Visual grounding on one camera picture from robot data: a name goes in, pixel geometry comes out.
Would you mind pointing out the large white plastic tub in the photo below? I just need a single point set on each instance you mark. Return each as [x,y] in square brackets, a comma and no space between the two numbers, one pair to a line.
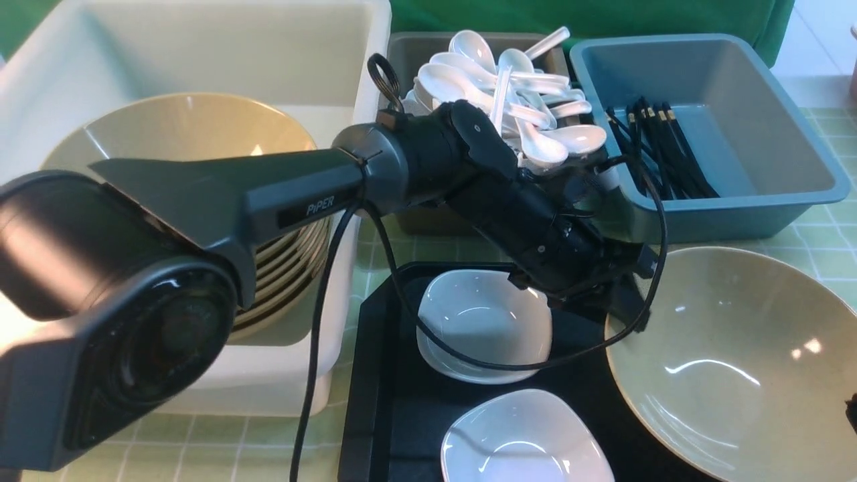
[306,58]

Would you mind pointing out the black serving tray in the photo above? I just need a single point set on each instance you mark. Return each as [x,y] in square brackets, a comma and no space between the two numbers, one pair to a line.
[399,408]

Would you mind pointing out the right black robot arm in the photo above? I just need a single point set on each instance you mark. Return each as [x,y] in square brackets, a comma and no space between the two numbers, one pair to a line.
[851,411]

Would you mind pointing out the white square dish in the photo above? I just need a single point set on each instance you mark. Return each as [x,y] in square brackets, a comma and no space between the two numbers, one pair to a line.
[525,435]
[481,314]

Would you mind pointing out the pile of white spoons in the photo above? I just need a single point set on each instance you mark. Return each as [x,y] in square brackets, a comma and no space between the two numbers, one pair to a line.
[539,105]

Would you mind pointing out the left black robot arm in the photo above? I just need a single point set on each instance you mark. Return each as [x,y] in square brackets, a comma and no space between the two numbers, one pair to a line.
[121,290]

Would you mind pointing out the tan noodle bowl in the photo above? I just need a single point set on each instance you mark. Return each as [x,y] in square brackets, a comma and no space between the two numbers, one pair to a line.
[744,368]

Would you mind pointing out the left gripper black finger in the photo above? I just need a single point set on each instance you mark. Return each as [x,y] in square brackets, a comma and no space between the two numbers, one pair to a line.
[626,304]

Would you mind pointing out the white square dish front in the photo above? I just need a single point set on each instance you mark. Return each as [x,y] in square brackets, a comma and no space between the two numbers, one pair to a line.
[525,435]

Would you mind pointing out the green backdrop cloth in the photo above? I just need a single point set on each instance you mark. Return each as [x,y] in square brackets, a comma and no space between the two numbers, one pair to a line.
[762,24]

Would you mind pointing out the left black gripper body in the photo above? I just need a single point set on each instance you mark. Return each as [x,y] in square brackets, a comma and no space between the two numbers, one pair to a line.
[564,257]

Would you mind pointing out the white soup spoon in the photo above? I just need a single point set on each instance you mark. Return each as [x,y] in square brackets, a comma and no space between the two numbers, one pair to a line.
[502,84]

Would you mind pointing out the bundle of black chopsticks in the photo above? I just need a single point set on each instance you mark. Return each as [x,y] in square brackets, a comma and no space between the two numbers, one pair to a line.
[650,132]

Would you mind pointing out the grey spoon bin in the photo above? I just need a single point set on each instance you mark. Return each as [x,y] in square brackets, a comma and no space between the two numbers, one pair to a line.
[410,49]

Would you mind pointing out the blue chopstick bin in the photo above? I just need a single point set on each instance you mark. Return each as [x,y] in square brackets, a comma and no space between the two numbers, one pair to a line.
[752,143]

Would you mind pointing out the stack of tan bowls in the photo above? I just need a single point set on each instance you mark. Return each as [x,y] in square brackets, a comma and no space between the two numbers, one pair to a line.
[203,125]

